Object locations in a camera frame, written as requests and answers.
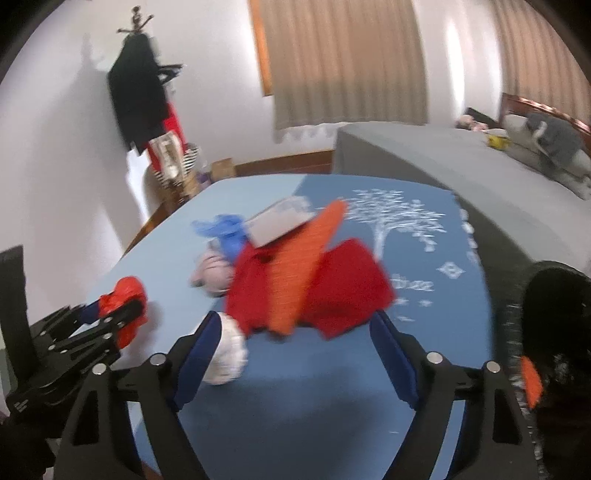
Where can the grey bed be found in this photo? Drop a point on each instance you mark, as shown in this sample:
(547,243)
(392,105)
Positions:
(520,217)

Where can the orange foam net sleeve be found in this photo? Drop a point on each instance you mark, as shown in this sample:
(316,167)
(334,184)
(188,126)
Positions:
(295,264)

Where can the pink paper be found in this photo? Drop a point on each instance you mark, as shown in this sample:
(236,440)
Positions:
(214,273)

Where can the left beige curtain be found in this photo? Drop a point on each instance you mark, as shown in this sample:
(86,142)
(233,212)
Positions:
(345,61)

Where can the folded grey duvet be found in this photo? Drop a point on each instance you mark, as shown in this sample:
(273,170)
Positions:
(523,149)

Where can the brown paper bag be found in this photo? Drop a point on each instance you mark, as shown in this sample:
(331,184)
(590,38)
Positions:
(222,169)

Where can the striped bag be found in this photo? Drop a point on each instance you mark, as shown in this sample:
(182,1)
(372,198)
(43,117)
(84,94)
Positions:
(191,160)

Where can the beige curtain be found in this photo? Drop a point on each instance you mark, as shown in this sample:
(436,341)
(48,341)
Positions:
(345,61)
(536,63)

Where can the white cardboard box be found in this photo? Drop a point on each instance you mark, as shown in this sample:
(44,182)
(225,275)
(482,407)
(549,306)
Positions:
(279,219)

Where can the blue plastic bag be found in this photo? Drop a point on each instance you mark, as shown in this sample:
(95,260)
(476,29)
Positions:
(227,231)

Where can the wooden headboard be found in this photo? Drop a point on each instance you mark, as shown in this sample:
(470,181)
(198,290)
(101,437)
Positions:
(513,104)

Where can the blue tree-print tablecloth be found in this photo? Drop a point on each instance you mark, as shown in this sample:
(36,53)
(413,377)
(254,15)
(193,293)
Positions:
(318,404)

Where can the dark grey blanket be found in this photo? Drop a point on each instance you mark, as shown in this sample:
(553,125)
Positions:
(559,144)

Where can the red plastic bag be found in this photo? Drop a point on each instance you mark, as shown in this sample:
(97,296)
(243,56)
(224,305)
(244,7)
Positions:
(127,290)

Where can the black jacket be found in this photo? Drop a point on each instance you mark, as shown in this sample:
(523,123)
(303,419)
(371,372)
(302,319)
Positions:
(137,96)

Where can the red cloth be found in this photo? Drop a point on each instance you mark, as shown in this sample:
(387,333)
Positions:
(348,288)

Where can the white tissue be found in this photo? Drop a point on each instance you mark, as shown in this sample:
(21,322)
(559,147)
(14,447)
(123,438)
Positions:
(230,357)

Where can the beige tote bag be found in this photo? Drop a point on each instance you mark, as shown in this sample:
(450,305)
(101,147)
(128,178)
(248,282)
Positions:
(168,152)

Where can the yellow plush toy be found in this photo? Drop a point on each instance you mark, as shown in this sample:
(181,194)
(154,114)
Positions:
(496,142)

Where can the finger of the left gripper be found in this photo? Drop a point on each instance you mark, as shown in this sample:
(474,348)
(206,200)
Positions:
(78,355)
(111,313)

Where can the right beige curtain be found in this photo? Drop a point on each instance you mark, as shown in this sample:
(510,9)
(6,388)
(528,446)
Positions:
(536,63)

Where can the wooden coat rack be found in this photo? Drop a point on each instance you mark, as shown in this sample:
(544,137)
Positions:
(172,196)

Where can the red hanging garment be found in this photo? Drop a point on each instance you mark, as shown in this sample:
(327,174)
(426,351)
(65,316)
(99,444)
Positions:
(170,123)

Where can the pink plush toy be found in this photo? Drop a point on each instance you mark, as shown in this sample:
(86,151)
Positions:
(468,122)

